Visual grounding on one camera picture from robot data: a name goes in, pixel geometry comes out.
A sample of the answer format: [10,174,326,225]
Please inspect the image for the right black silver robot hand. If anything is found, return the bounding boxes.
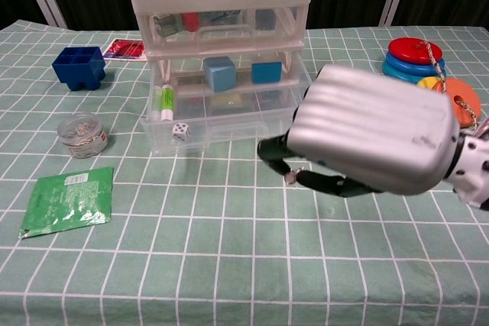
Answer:
[257,64,461,199]

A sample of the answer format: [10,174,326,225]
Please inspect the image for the clear drawer with dice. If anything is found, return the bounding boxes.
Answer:
[139,59,320,155]

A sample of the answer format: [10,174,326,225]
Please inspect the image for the clear drawer with red item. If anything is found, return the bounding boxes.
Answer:
[137,7,307,53]

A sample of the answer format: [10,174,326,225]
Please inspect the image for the red block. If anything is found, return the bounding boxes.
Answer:
[181,11,201,33]

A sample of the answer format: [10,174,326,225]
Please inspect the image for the blue rectangular block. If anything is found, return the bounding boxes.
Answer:
[251,60,283,85]

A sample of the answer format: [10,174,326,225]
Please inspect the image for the dark blue small block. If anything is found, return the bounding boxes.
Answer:
[254,9,277,31]

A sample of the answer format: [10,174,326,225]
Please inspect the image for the light blue cube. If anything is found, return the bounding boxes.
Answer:
[202,56,236,93]

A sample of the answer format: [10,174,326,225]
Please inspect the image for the green checked tablecloth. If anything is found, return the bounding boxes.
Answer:
[0,22,489,326]

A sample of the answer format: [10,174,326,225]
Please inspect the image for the teal flat card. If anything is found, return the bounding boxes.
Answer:
[200,11,245,26]

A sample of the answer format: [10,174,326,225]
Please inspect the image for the white dice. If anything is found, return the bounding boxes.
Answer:
[171,122,192,142]

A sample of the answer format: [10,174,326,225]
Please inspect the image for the green glue stick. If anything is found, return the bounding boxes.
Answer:
[160,83,176,122]

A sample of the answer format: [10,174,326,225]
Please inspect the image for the dark green small box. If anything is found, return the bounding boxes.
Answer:
[154,14,183,39]

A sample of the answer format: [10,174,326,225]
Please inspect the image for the red photo card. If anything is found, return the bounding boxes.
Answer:
[102,38,148,63]

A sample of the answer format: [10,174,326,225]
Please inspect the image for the clear round plastic jar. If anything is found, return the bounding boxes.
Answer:
[57,112,110,160]

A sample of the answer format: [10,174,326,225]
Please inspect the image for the blue compartment box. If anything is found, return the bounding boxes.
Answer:
[51,46,107,92]

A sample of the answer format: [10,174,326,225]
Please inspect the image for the green foil packet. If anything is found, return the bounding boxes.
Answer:
[18,166,115,240]

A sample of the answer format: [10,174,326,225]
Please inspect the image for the light blue ring disc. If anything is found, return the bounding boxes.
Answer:
[382,61,446,86]

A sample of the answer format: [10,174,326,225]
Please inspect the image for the yellow ring disc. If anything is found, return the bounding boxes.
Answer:
[416,76,447,93]

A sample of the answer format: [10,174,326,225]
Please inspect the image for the braided string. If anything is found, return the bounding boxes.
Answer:
[418,38,483,124]

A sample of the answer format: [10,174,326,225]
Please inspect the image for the orange ring disc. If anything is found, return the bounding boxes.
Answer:
[445,76,483,129]

